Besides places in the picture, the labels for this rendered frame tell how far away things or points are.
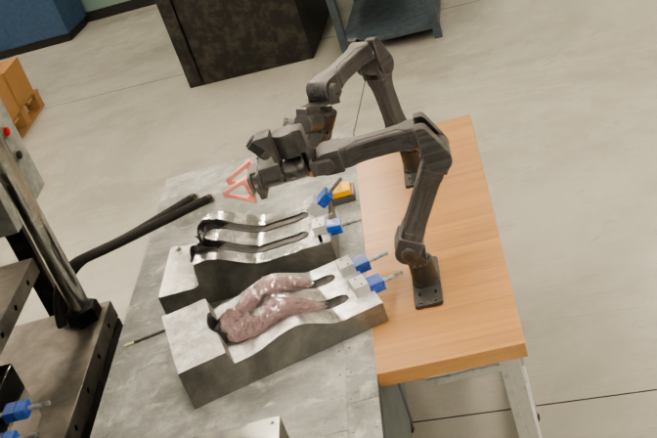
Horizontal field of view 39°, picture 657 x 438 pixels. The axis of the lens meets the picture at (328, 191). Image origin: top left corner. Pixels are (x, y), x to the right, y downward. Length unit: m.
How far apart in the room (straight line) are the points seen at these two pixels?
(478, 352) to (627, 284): 1.50
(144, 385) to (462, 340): 0.80
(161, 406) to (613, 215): 2.20
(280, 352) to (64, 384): 0.65
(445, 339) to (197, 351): 0.57
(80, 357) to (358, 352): 0.83
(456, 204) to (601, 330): 0.92
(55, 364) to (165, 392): 0.45
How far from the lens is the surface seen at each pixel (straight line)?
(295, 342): 2.17
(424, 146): 2.06
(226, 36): 6.49
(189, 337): 2.24
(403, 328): 2.19
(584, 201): 3.99
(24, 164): 2.92
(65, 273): 2.67
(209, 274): 2.49
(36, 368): 2.68
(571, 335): 3.31
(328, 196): 2.53
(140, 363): 2.45
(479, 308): 2.18
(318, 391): 2.10
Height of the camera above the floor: 2.11
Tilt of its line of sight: 27 degrees down
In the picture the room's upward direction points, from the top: 19 degrees counter-clockwise
